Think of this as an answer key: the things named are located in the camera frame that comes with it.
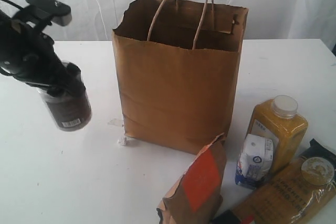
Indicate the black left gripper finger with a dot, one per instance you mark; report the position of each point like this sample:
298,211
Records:
51,88
73,84

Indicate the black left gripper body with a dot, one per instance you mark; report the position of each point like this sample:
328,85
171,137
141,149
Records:
27,54

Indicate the dark can silver lid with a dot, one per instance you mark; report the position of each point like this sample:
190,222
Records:
70,112

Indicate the white paper crumb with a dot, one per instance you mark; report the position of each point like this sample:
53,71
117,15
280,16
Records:
123,140

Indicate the brown paper shopping bag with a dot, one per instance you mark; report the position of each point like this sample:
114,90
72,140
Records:
177,64

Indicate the yellow grain bottle white cap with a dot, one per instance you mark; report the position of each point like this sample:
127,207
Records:
278,119

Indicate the clear tape scrap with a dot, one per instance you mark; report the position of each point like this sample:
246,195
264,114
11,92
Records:
116,122

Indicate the brown pouch orange label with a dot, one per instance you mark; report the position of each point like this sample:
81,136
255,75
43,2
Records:
196,195

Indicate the small white blue carton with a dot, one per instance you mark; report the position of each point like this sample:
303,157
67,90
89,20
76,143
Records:
254,162

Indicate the spaghetti packet gold seal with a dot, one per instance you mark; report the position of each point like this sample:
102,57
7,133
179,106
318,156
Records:
294,195

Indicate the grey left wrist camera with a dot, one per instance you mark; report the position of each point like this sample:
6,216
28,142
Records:
43,13

